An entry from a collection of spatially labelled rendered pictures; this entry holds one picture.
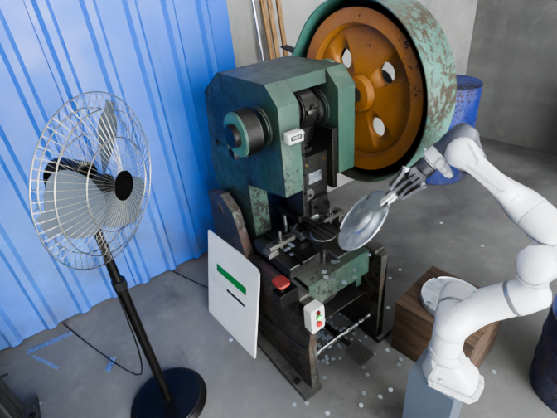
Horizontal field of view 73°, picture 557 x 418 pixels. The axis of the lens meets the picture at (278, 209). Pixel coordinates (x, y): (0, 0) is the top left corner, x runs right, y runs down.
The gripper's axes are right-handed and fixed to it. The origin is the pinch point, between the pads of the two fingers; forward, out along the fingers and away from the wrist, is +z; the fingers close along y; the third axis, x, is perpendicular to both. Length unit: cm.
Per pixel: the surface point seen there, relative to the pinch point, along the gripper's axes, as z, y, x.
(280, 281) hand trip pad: 51, 12, 14
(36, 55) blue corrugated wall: 74, 155, -64
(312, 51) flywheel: -14, 50, -68
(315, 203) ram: 26.3, 14.0, -14.6
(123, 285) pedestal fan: 90, 62, 21
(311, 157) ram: 12.0, 29.1, -17.7
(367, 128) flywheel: -8.1, 10.5, -44.4
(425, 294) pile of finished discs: 30, -65, -15
